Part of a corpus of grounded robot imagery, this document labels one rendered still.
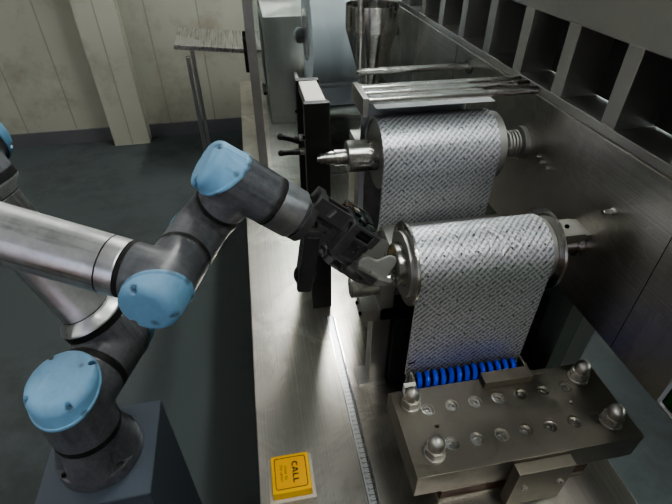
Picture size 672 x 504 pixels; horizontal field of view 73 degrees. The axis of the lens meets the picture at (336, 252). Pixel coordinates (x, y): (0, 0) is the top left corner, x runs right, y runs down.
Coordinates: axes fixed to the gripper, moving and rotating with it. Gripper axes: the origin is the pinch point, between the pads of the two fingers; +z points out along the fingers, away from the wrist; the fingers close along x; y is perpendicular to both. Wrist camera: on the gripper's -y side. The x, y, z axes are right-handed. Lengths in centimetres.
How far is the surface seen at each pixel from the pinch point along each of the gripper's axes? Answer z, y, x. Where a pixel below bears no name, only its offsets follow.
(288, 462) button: 5.1, -36.2, -12.7
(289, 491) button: 4.9, -36.5, -17.9
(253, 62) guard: -20, -4, 97
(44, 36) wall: -111, -139, 365
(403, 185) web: 2.4, 10.6, 19.0
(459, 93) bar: 1.5, 29.8, 25.4
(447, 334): 15.8, -1.1, -4.8
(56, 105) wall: -84, -188, 365
